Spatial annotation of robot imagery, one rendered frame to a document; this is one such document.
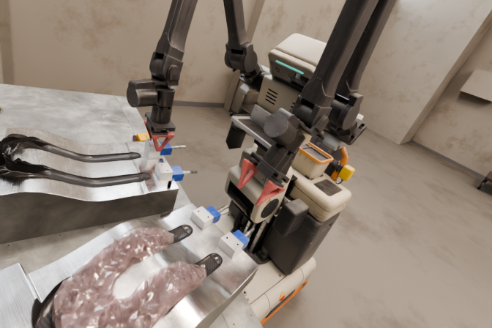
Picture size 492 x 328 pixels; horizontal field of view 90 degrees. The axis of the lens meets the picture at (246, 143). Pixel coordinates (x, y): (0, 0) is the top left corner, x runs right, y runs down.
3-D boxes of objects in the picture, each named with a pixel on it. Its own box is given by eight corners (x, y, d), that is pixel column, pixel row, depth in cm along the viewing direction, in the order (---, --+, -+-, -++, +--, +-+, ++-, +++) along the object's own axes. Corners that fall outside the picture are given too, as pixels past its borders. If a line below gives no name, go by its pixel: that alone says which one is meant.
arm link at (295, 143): (311, 138, 61) (293, 127, 64) (302, 127, 56) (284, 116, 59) (294, 159, 62) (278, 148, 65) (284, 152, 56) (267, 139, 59)
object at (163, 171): (192, 173, 83) (195, 160, 81) (198, 182, 80) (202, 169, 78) (152, 177, 75) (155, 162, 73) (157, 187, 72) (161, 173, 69)
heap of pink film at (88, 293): (165, 226, 61) (171, 203, 58) (214, 279, 53) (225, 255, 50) (34, 294, 41) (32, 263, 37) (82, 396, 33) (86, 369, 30)
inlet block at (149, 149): (181, 149, 89) (183, 136, 87) (186, 157, 86) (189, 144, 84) (143, 152, 81) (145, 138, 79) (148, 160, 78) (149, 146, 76)
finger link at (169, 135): (149, 156, 75) (153, 129, 70) (143, 143, 79) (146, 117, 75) (171, 154, 79) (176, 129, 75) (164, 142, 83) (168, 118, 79)
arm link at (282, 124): (330, 120, 59) (302, 105, 64) (318, 99, 49) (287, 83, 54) (300, 160, 60) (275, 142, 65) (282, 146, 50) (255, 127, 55)
